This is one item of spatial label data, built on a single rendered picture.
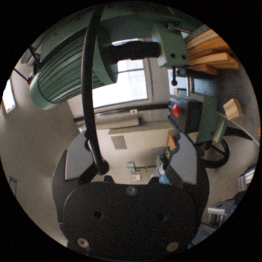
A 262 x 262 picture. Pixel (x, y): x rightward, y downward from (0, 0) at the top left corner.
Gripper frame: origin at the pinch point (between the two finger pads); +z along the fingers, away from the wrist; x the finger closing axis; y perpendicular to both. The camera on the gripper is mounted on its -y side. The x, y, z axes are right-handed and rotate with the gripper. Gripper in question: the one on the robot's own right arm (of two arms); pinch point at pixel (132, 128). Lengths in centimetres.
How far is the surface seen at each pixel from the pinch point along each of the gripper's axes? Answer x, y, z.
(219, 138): 27.1, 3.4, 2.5
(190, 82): 15.7, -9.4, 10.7
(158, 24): 6.0, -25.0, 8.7
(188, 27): 22.0, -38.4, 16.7
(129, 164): -5, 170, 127
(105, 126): -57, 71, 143
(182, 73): 11.7, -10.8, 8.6
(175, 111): 10.3, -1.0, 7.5
